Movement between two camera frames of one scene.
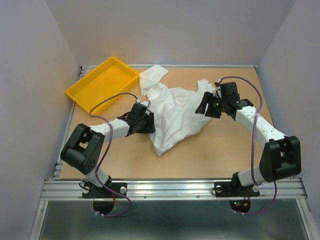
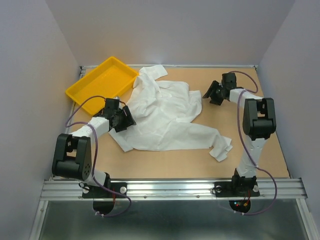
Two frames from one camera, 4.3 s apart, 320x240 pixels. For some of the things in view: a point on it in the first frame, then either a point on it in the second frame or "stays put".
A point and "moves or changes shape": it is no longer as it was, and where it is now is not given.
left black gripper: x=150 y=127 -> x=128 y=120
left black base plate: x=90 y=191 stays put
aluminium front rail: x=169 y=189 stays put
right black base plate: x=235 y=188 stays put
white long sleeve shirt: x=176 y=112 moves or changes shape
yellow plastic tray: x=112 y=78 stays put
